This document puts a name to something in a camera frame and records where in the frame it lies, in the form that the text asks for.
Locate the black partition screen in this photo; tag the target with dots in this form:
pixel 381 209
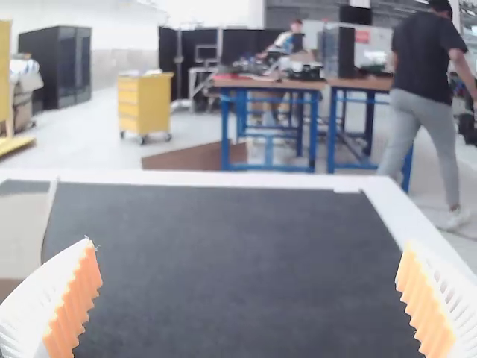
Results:
pixel 242 44

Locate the black computer case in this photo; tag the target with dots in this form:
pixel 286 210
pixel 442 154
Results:
pixel 341 52

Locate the black cabinet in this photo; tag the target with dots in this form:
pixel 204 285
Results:
pixel 59 67

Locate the black mat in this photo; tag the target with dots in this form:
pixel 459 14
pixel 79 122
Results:
pixel 231 268

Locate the blue workbench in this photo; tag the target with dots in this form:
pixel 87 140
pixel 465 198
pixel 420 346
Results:
pixel 335 123
pixel 229 123

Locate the yellow tool cart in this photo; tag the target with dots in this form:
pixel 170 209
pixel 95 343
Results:
pixel 145 104

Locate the person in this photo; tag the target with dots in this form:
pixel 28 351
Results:
pixel 296 39
pixel 425 56

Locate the brown cardboard sheet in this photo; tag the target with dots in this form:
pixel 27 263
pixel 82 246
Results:
pixel 186 158

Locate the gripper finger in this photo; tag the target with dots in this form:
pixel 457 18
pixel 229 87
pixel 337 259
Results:
pixel 44 306
pixel 439 306

